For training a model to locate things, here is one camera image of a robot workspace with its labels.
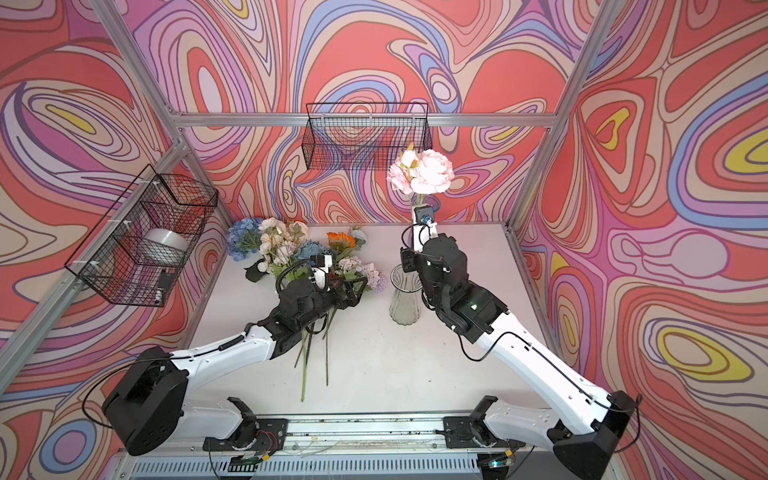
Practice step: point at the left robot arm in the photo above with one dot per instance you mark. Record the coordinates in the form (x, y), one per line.
(150, 406)

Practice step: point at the orange gerbera flower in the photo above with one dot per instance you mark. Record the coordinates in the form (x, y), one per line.
(344, 245)

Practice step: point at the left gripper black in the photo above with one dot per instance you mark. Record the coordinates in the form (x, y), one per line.
(349, 300)

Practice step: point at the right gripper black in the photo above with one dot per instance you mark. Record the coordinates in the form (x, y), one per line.
(408, 259)

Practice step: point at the clear glass vase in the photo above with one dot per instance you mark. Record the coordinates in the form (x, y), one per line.
(405, 305)

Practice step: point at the black wire basket left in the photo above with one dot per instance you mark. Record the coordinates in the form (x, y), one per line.
(135, 256)

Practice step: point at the red gerbera flower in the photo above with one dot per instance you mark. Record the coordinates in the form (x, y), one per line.
(306, 349)

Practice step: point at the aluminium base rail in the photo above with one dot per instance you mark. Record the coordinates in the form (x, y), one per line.
(411, 445)

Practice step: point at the black wire basket back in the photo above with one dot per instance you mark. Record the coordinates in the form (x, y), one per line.
(363, 136)

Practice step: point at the black wire basket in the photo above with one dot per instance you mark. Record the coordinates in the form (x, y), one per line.
(363, 136)
(135, 256)

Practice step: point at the blue hydrangea flower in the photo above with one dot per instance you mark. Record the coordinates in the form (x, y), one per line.
(244, 238)

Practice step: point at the white tape roll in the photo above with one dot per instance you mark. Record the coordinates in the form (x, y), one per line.
(163, 247)

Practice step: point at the lilac pink hydrangea stem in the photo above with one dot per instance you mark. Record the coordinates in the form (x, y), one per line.
(366, 273)

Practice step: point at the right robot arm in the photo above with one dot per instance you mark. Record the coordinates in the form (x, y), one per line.
(582, 423)

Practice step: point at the cream white flower spray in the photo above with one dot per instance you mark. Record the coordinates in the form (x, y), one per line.
(280, 242)

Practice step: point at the pink peony flower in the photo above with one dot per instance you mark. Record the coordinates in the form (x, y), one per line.
(419, 174)

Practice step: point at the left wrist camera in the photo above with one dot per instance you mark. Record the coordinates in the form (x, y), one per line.
(321, 266)

